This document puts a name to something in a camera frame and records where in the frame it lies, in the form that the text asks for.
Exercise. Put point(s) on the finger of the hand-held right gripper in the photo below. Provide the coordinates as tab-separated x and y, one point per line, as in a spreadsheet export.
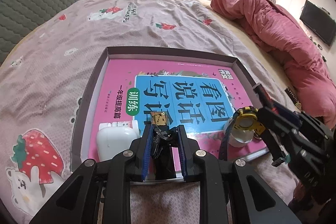
286	111
273	124

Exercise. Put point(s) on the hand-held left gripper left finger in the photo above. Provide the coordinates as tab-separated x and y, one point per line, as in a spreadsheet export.
148	150

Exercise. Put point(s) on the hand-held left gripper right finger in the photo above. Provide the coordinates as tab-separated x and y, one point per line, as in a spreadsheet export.
181	150

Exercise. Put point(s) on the black bottle with gold cap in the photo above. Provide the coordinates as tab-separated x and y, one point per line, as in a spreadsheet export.
164	163

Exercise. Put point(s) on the white rounded plastic case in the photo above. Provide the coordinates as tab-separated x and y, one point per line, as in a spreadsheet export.
115	141

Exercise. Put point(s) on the white plastic jar lid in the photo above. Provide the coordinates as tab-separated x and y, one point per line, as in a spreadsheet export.
240	140

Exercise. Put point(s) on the small white pill bottle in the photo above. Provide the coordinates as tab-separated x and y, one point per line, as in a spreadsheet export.
118	125

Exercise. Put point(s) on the person's right hand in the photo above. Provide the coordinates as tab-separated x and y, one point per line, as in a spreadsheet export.
296	193

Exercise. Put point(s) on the black and gold case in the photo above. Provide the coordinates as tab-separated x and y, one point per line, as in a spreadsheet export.
292	95

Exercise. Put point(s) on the small black key fob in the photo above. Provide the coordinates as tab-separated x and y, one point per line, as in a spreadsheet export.
161	136

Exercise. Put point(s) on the pink and blue book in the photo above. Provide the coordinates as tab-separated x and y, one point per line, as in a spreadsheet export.
183	74

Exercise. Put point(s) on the pink duvet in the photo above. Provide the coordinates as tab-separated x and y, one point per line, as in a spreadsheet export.
275	29

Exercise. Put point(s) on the strawberry printed pink blanket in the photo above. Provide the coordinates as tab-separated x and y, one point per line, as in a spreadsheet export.
157	19

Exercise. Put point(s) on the black wall television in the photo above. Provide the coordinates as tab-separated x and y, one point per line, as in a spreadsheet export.
319	22

